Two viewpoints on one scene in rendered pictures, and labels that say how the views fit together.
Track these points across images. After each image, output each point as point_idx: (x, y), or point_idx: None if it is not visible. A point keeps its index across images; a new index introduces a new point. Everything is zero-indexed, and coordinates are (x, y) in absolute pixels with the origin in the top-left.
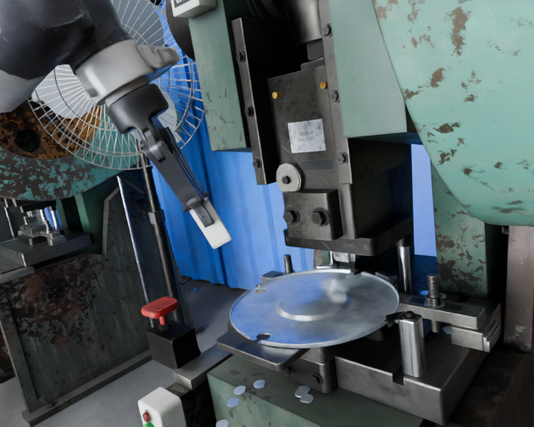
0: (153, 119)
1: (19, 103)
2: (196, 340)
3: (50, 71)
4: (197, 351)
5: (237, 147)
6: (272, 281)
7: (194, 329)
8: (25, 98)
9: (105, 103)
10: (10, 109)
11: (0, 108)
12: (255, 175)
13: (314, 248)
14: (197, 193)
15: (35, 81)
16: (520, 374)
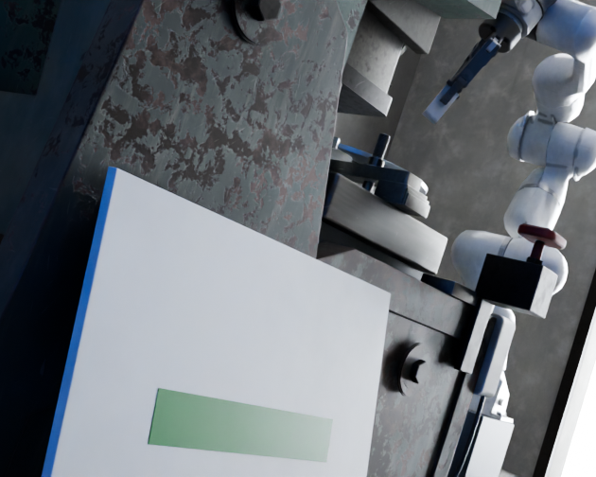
0: (485, 39)
1: (567, 48)
2: (482, 269)
3: (531, 32)
4: (477, 285)
5: (456, 18)
6: (394, 168)
7: (486, 254)
8: (560, 45)
9: (527, 31)
10: (572, 53)
11: (570, 55)
12: (430, 44)
13: (351, 113)
14: (447, 84)
15: (540, 39)
16: None
